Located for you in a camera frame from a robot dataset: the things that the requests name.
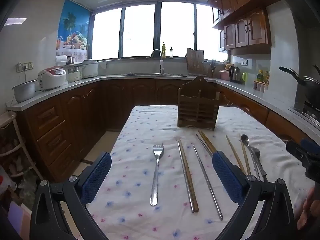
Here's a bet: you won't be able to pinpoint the wooden lower cabinets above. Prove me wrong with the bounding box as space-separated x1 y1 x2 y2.
15 77 310 183

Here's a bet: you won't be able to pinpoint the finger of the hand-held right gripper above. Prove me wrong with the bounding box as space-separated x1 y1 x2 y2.
286 140 313 165
301 138 320 154

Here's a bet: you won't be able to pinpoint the floral white tablecloth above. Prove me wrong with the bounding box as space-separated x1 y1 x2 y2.
86 105 313 240

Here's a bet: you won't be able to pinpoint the cooking oil bottles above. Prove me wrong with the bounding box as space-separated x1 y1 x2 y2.
256 69 270 83

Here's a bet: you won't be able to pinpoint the large window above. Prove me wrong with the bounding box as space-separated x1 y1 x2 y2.
91 1 229 62

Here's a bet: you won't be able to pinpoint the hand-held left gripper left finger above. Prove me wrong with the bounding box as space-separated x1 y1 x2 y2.
29 152 112 240

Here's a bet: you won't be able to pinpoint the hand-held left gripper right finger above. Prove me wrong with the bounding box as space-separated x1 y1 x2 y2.
212 151 295 240

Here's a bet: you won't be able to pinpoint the black wok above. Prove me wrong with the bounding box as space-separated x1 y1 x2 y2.
279 65 320 105

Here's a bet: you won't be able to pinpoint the metal spoon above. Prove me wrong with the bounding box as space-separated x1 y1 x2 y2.
250 147 268 182
241 134 262 182

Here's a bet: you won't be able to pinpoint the red and white rice cooker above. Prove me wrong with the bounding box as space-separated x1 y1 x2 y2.
38 66 67 91

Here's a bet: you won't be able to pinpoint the ceiling light panel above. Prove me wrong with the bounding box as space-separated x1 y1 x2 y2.
5 18 27 26

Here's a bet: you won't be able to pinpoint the steel sink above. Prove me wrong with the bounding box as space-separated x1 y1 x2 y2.
122 73 187 77

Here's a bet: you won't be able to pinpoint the gas stove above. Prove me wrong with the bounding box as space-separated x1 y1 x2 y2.
289 101 320 128

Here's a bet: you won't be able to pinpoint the white storage rack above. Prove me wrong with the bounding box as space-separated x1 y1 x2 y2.
0 111 44 205

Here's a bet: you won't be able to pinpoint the wooden upper cabinets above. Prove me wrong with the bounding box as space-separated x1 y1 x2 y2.
207 0 280 53

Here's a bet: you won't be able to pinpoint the chrome faucet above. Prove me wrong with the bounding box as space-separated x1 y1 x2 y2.
151 49 165 74

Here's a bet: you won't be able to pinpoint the small white kitchen appliance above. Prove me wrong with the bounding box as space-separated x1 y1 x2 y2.
67 66 83 82

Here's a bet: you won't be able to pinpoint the wooden cabinets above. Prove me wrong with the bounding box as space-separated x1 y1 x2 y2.
15 77 310 183
207 0 280 53

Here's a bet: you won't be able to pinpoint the wooden utensil holder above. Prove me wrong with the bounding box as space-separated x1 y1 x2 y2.
177 76 220 131

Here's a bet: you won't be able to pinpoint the metal fork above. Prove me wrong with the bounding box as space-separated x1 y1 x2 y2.
150 144 164 206

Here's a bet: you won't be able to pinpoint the fruit and palm wall poster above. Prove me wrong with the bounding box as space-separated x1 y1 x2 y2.
56 0 90 63

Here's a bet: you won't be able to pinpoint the spice jar rack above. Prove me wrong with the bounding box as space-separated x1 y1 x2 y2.
254 81 268 92

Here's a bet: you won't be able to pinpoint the person's right hand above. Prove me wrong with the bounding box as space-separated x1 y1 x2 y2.
297 185 320 230

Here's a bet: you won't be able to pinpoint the wooden cutting board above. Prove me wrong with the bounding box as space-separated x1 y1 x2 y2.
186 48 205 74

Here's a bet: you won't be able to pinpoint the steel electric kettle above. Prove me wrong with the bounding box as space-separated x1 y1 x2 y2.
229 66 241 83

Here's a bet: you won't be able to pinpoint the metal inner pot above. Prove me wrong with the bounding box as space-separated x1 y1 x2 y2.
12 79 37 103

